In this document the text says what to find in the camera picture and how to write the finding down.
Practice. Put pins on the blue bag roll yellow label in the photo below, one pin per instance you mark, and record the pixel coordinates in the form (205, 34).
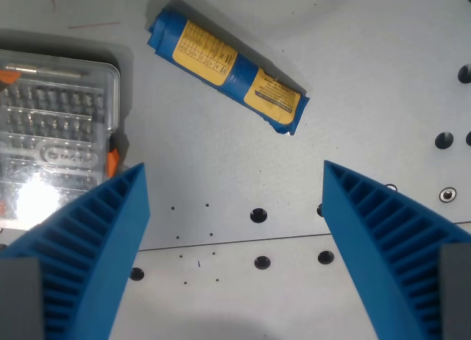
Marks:
(229, 70)

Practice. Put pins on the clear plastic screwdriver bit case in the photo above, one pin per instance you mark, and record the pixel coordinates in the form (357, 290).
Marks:
(55, 134)

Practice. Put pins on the silver table screw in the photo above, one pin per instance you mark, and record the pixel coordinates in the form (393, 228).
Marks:
(447, 194)

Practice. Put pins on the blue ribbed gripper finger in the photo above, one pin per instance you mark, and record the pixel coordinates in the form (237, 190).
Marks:
(106, 237)
(371, 244)

